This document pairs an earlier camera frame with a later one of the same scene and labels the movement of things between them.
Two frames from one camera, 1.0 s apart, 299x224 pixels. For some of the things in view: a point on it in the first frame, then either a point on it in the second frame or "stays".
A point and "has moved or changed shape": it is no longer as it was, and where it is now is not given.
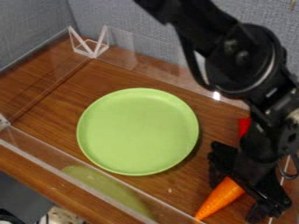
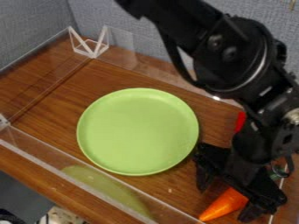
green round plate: x=136 y=131 stays
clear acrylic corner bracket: x=90 y=47 stays
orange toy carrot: x=226 y=194 has moved or changed shape
